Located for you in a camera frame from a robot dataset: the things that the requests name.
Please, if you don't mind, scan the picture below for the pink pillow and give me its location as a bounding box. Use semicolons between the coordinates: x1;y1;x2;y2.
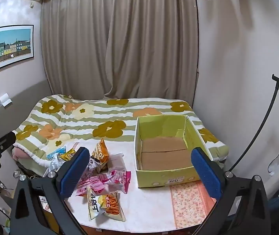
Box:
12;147;36;163

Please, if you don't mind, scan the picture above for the orange white cake packet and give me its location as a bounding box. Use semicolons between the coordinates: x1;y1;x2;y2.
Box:
91;138;110;171

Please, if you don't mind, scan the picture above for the white yellow chips packet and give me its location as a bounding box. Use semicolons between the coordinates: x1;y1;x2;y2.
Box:
87;185;105;222

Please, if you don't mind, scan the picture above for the black curved pole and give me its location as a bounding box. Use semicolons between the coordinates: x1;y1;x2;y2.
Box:
229;74;279;173

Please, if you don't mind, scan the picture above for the brown white snack packet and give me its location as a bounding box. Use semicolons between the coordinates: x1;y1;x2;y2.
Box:
88;158;108;174

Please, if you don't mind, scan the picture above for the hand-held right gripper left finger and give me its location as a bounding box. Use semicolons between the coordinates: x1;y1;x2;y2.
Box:
9;147;91;235

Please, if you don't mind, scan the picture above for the silver metal object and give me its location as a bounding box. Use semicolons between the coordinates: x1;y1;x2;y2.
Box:
0;180;15;199

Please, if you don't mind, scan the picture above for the gold snack packet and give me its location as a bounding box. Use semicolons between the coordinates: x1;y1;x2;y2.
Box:
60;149;77;162

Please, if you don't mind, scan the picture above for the white floral tablecloth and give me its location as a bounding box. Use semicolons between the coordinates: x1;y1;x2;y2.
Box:
63;139;219;231

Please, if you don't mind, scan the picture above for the grey headboard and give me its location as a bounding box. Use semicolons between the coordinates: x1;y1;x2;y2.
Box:
0;80;48;137

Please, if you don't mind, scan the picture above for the white tissue roll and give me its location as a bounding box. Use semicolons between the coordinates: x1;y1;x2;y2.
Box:
0;93;13;107

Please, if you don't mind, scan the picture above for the beige curtain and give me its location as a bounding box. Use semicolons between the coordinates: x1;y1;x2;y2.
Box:
41;0;200;101

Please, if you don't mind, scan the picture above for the pink floral cloth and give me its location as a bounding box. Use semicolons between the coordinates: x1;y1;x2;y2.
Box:
169;183;216;230

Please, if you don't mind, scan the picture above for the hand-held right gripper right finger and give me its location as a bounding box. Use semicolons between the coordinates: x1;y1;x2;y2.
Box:
190;147;271;235

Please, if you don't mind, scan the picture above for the orange sticks snack packet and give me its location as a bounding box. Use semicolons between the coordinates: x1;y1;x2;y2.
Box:
100;191;127;222

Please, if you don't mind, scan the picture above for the blue white snack packet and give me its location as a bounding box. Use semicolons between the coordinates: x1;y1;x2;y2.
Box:
47;146;66;162

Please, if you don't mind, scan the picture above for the white grey snack packet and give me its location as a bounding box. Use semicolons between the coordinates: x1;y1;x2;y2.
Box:
44;159;64;177

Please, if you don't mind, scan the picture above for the small clear glass object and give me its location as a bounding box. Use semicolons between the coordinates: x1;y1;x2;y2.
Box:
11;168;27;180

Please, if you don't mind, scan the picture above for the framed wall poster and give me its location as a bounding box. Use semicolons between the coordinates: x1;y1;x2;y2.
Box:
0;24;35;73

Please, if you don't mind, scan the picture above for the pink striped snack packet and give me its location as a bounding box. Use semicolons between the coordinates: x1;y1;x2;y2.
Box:
77;171;105;197

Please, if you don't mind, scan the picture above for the green cardboard box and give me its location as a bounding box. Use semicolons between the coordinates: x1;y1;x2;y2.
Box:
134;114;215;189

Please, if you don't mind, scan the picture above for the large pink snack packet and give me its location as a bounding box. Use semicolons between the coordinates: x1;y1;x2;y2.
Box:
99;170;132;193

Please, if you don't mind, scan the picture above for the clear noodle snack packet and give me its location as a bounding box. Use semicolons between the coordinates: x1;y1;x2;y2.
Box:
106;153;126;172

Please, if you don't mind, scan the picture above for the floral striped blanket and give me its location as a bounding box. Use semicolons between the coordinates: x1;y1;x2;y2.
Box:
12;93;229;175

